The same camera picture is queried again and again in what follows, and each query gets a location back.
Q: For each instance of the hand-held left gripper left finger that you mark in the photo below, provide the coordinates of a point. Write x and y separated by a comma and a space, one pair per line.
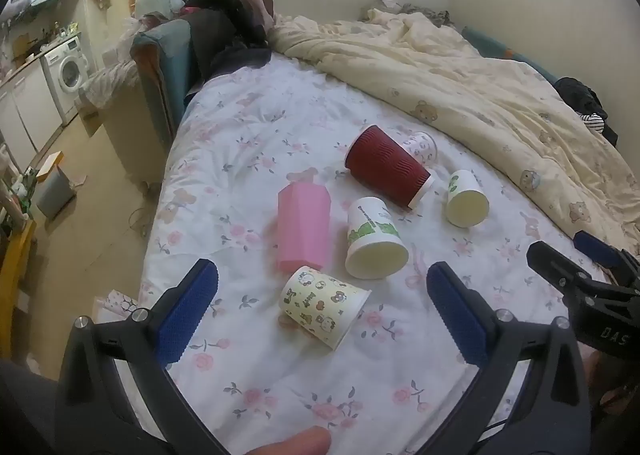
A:
187, 315

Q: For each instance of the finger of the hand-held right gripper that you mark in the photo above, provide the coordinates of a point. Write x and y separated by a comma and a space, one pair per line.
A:
555, 262
597, 247

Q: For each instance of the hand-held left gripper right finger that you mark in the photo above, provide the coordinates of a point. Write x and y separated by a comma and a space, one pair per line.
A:
457, 315

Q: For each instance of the yellow cartoon print paper cup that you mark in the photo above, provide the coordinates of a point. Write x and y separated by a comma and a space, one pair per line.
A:
320, 302

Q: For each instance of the small white green print cup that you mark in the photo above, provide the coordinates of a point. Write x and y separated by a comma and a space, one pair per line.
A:
465, 197

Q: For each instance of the large white green print cup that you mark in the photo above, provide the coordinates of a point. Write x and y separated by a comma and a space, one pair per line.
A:
372, 240

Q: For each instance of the pink ribbed plastic cup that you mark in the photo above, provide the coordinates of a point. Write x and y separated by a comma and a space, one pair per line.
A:
302, 225

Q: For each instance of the dark red corrugated paper cup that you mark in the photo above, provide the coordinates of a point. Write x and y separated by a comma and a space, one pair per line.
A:
382, 162

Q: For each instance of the white pink print paper cup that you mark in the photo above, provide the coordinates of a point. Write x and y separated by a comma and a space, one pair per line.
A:
422, 145

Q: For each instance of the person's left hand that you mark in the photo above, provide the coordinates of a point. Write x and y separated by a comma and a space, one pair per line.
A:
287, 442

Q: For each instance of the pink printed box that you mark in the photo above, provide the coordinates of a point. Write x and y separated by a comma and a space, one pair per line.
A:
120, 305

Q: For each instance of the striped cloth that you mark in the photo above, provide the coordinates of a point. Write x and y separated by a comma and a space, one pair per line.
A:
594, 122

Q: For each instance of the black garment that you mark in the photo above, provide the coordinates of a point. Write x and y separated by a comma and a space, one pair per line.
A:
582, 95

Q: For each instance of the grey waste bin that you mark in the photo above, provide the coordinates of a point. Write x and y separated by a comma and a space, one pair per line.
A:
54, 195

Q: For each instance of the yellow stool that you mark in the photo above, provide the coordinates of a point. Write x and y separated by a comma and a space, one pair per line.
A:
15, 260

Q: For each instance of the floral bed sheet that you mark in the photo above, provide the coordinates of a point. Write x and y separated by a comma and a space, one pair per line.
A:
260, 135

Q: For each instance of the orange cardboard box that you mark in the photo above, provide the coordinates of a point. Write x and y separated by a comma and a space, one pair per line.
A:
49, 165

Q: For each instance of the cream bear print quilt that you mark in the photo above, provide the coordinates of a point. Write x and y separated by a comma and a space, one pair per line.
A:
450, 70

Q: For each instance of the blue armchair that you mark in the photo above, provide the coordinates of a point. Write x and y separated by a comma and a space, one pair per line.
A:
165, 65

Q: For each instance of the white kitchen cabinets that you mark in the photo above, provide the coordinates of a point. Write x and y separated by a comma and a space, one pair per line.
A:
25, 110

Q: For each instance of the white washing machine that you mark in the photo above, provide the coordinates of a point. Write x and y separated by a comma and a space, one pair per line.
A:
67, 72

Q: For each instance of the pile of dark clothes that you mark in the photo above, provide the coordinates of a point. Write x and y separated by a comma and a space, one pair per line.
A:
225, 15

